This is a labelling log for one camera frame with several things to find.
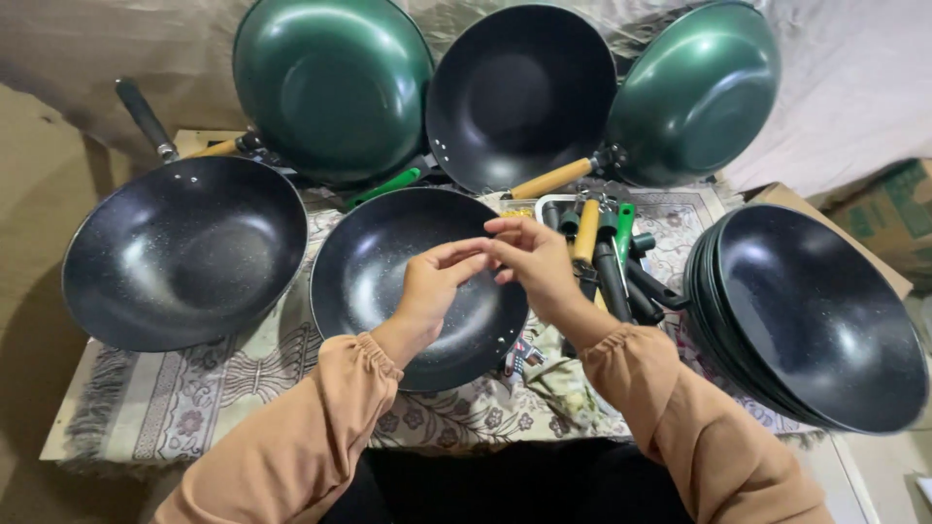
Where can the person's right hand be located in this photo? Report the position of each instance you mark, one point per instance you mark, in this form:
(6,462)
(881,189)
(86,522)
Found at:
(542,266)

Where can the person's left hand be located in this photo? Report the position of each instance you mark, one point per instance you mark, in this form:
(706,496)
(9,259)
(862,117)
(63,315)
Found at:
(426,298)

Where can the small box of yellow screws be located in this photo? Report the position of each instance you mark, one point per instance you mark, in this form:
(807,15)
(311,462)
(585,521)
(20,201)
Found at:
(517,212)

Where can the white metal tray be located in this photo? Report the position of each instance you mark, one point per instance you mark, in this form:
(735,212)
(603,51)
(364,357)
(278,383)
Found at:
(547,199)

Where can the small red white printed packet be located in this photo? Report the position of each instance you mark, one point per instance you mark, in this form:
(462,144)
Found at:
(523,358)

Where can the person's black trousers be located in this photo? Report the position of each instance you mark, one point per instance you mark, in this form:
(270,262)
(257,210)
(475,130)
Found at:
(510,484)

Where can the floral patterned tablecloth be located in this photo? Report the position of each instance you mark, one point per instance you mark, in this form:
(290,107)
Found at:
(204,393)

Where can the stack of black woks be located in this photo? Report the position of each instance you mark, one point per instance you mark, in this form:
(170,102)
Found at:
(823,320)

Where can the green printed cardboard carton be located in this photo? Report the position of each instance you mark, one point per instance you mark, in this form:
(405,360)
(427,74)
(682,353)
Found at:
(890,211)

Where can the white cloth sheet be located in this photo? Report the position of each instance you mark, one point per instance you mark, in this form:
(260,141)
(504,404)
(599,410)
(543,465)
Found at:
(852,73)

